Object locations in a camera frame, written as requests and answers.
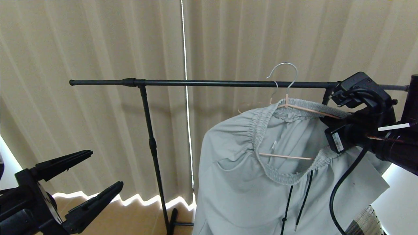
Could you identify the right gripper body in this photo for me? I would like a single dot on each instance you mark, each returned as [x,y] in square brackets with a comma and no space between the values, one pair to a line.
[352,138]

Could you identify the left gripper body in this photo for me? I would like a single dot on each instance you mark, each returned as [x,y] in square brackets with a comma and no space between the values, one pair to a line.
[36,209]

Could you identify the black clothes rack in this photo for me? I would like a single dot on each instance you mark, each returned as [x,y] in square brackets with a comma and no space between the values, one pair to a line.
[196,83]

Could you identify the pale grey shorts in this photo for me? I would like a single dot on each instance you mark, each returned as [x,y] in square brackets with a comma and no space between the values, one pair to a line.
[235,182]

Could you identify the white laundry basket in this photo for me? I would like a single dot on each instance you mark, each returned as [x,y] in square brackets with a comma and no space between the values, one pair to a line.
[365,222]

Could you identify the pink clothes hanger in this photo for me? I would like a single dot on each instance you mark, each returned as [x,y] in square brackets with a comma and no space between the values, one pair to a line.
[287,99]
[248,103]

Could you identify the beige curtain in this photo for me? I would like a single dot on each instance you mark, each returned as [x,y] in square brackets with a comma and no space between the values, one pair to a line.
[98,49]

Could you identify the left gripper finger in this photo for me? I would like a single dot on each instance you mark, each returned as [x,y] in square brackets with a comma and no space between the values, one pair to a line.
[91,205]
[62,163]

